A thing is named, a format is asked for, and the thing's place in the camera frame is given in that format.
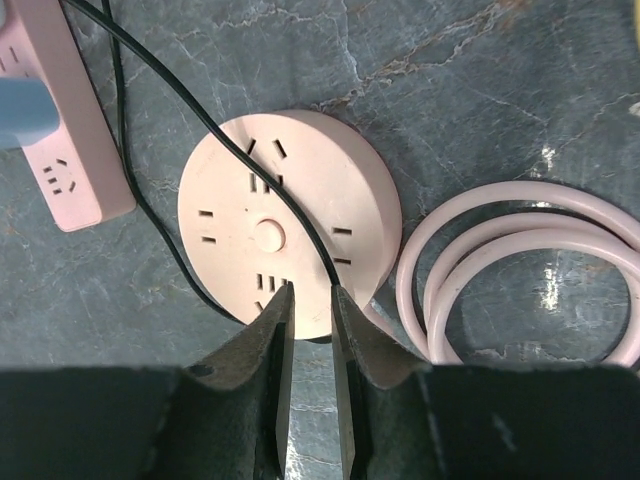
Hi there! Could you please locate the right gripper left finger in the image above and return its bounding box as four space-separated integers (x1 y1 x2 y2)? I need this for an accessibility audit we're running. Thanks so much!
1 284 295 479

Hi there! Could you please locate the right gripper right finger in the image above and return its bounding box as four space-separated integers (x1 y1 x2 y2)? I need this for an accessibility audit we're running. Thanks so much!
331 286 639 479

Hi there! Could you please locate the pink round power socket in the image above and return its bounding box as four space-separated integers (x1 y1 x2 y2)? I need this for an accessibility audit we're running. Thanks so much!
177 110 402 340

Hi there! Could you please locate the pink long power strip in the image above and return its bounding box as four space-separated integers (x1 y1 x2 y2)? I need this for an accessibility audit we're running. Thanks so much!
1 1 136 232

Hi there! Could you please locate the blue charger adapter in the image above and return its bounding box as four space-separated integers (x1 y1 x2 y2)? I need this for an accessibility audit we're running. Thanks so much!
0 77 60 150

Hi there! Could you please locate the pink coiled cable with plug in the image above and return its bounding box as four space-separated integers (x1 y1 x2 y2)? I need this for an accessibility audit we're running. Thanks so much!
364 180 640 371

